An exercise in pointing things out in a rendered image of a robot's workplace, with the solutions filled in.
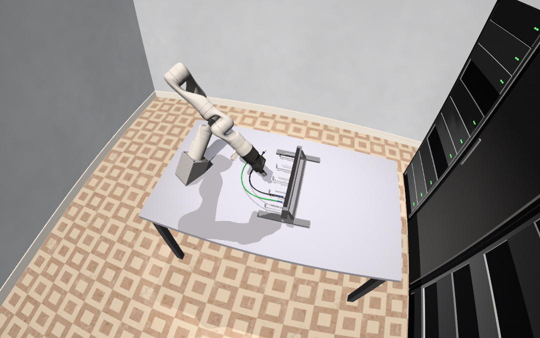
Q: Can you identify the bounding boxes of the dark grey rack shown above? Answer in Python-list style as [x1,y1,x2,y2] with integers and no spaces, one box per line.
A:
[257,145,320,228]

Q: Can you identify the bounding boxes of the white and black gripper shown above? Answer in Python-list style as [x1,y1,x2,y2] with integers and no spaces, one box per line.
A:
[230,139,267,177]

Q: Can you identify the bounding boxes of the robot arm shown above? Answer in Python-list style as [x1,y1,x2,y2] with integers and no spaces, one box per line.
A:
[164,62,245,161]

